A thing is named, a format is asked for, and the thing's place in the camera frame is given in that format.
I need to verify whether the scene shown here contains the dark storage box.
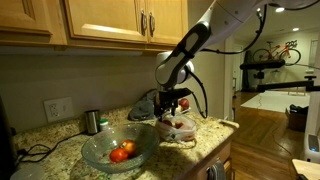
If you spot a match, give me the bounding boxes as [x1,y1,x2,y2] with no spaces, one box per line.
[285,103,310,133]

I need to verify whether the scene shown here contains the steel cup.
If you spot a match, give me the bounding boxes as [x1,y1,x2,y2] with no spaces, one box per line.
[84,109,102,136]

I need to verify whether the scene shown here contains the white floor rug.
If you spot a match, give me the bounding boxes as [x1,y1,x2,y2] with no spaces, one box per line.
[240,90,312,115]

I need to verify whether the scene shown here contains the white standing unit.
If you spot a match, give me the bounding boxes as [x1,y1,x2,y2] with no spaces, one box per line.
[300,94,320,165]

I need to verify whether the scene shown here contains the dark cabinet door handle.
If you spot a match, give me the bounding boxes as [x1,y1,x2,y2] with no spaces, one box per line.
[140,8,148,37]
[148,11,156,38]

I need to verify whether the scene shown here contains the clear plastic produce bag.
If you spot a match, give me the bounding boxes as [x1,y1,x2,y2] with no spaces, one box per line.
[155,112,198,144]

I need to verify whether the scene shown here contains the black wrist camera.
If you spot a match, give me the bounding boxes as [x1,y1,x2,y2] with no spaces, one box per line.
[158,87,194,100]

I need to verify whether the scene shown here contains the light wooden board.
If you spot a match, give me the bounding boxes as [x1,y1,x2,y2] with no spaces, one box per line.
[291,158,320,180]

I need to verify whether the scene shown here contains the black stereo camera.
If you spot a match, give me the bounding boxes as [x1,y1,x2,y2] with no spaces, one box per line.
[239,59,287,72]

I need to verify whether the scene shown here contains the white bottle green cap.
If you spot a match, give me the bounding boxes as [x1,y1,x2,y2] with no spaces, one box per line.
[99,118,111,133]

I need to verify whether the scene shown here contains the dark hanging towel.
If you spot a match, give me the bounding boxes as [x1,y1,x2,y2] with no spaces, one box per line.
[206,160,228,180]

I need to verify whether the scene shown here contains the wooden upper cabinet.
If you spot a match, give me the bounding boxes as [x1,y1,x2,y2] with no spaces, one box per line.
[0,0,190,53]

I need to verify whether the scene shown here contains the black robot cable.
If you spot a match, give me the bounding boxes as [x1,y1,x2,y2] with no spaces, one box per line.
[181,3,270,120]

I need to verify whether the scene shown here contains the black coffee maker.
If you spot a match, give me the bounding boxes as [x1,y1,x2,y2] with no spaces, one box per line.
[0,96,18,172]

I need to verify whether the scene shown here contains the white wall outlet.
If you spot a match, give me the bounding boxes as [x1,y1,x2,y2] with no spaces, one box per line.
[43,96,75,124]

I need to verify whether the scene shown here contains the clear glass bowl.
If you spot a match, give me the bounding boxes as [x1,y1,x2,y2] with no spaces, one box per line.
[80,123,161,175]

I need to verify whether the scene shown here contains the orange bicycle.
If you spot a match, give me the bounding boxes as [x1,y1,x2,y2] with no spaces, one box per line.
[251,39,302,67]

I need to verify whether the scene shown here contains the orange fruit with sticker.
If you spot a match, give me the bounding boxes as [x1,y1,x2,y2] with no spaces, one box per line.
[118,139,137,158]

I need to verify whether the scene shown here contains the red tomato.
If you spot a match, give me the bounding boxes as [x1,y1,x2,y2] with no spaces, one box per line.
[109,147,130,165]

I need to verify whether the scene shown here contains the black power cord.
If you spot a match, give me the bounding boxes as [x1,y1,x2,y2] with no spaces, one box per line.
[17,131,89,165]

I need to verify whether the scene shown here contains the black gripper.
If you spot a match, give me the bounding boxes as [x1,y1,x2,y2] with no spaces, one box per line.
[154,96,178,120]

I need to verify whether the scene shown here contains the grey striped dish towel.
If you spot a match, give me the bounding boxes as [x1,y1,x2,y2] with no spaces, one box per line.
[127,88,158,122]

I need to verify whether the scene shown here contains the wooden base cabinet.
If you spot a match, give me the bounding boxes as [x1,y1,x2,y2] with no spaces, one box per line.
[181,135,235,180]

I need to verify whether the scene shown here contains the reddish round fruit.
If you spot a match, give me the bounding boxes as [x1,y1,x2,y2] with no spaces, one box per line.
[178,97,191,111]

